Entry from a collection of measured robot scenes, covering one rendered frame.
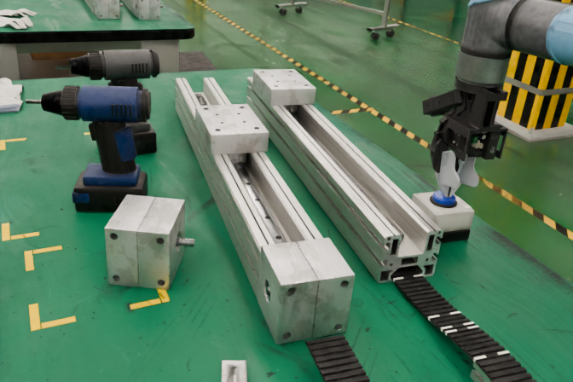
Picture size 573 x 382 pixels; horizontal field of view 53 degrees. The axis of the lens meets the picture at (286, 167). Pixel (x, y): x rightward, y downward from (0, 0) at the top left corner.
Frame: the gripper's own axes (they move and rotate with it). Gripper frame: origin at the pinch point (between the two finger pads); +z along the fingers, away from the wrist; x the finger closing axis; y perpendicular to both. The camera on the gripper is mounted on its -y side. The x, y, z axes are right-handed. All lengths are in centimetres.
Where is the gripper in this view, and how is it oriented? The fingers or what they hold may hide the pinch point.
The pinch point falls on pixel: (446, 188)
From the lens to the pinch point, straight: 103.5
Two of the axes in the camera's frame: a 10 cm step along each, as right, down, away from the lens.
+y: 3.1, 4.3, -8.5
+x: 9.5, -0.7, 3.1
